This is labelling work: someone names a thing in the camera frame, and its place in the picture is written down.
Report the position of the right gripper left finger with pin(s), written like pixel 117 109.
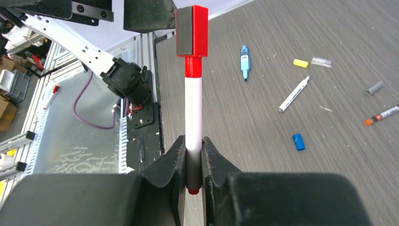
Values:
pixel 151 197

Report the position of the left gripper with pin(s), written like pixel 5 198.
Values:
pixel 141 16

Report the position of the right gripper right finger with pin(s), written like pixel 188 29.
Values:
pixel 235 198

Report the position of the white red marker pen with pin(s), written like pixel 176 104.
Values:
pixel 193 122

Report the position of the red pen cap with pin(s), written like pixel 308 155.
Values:
pixel 191 31

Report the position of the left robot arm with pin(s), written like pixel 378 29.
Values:
pixel 126 80

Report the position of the blue pen cap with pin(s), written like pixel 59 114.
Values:
pixel 298 141

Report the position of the yellow pen cap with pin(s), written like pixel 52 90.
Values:
pixel 300 63

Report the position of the orange brown gel pen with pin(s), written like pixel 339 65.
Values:
pixel 380 116

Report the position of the clear pen cap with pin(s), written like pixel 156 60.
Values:
pixel 321 62

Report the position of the grey pen cap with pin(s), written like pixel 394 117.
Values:
pixel 373 89

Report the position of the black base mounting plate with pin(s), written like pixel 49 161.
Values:
pixel 144 129

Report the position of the light blue highlighter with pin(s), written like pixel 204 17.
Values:
pixel 245 64

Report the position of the white acrylic marker grey tip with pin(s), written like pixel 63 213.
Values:
pixel 298 89

